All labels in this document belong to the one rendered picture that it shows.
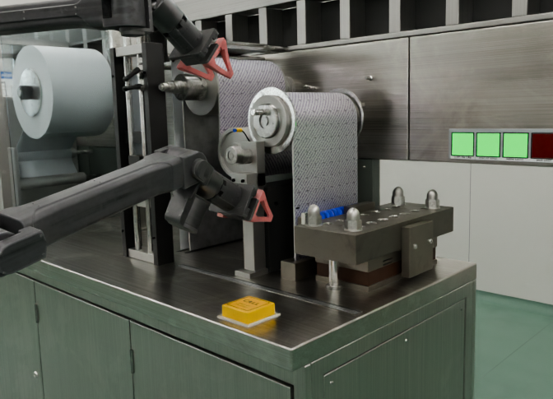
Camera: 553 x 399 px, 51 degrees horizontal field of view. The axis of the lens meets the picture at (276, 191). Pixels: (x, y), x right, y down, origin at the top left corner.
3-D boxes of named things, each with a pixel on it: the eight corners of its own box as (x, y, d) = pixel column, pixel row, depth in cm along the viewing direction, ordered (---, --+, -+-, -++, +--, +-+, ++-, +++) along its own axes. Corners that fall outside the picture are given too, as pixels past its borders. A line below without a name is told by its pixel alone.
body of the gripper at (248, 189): (248, 219, 112) (223, 203, 107) (214, 213, 119) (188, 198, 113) (260, 188, 113) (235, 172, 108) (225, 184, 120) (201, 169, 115)
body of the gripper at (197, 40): (206, 59, 109) (179, 31, 104) (173, 64, 116) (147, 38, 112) (221, 34, 111) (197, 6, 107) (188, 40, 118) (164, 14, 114)
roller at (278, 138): (251, 147, 133) (248, 97, 132) (322, 141, 152) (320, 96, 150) (287, 146, 125) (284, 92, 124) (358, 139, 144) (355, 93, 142)
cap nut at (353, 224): (340, 229, 117) (340, 208, 116) (350, 227, 119) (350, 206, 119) (355, 232, 114) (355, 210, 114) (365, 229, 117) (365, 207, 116)
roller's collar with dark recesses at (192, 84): (173, 100, 144) (171, 74, 143) (192, 100, 148) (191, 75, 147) (188, 99, 140) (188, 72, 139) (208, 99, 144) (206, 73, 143)
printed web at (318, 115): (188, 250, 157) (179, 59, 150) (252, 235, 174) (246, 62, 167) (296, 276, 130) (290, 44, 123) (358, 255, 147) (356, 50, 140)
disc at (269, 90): (249, 154, 135) (245, 90, 134) (251, 154, 136) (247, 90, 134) (297, 153, 125) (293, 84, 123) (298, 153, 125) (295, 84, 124)
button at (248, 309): (221, 317, 106) (220, 303, 106) (249, 307, 111) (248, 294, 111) (248, 326, 101) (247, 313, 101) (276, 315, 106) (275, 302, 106)
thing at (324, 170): (293, 223, 129) (291, 140, 126) (355, 208, 146) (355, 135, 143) (295, 223, 128) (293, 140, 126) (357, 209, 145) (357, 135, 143)
